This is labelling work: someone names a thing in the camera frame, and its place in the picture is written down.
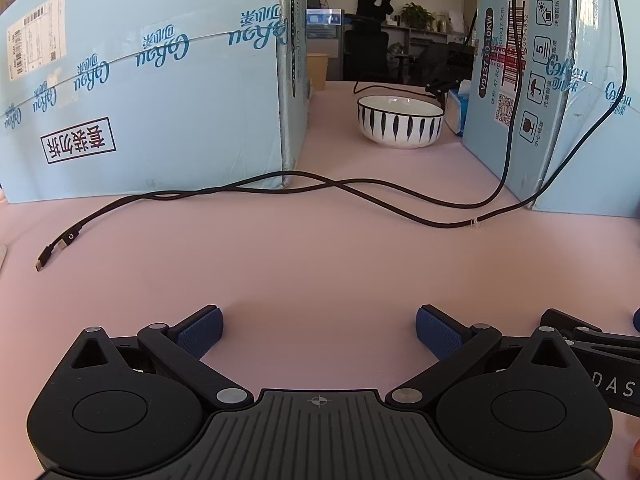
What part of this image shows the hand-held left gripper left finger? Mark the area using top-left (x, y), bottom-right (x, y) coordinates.
top-left (65, 304), bottom-right (256, 409)

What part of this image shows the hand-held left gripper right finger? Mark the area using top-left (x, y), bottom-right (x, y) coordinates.
top-left (387, 304), bottom-right (583, 409)

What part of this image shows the light blue labelled cardboard box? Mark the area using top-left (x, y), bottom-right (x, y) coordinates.
top-left (462, 0), bottom-right (640, 218)

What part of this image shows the white bowl with black stripes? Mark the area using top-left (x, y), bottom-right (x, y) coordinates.
top-left (356, 95), bottom-right (445, 150)

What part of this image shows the blue tissue pack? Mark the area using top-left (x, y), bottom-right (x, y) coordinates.
top-left (446, 80), bottom-right (473, 136)

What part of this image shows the large light blue cardboard box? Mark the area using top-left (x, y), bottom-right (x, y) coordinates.
top-left (0, 0), bottom-right (311, 206)

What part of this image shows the black robot gripper device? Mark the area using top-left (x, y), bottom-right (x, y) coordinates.
top-left (410, 42), bottom-right (476, 108)

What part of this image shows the white office desk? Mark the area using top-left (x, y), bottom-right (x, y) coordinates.
top-left (387, 22), bottom-right (476, 56)

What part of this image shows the green potted plant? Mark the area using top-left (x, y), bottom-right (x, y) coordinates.
top-left (400, 2), bottom-right (436, 31)

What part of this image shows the blue and white appliance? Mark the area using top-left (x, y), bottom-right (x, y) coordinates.
top-left (306, 8), bottom-right (343, 41)

